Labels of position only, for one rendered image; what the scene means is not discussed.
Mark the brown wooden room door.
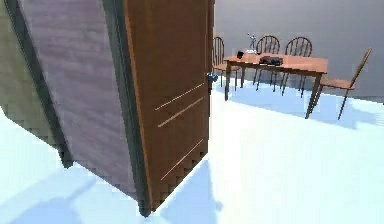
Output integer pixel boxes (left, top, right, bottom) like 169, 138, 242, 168
123, 0, 216, 212

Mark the brown wooden spindle-back chair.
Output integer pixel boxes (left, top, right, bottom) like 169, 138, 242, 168
212, 36, 241, 92
280, 36, 314, 99
313, 47, 373, 121
252, 34, 281, 93

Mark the silver statuette on white base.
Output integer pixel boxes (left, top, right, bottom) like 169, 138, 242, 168
245, 32, 259, 55

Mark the flat black box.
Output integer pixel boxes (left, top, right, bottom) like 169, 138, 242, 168
259, 55, 284, 66

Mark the brown wooden dining table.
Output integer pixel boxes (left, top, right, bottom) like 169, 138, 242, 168
223, 51, 329, 120

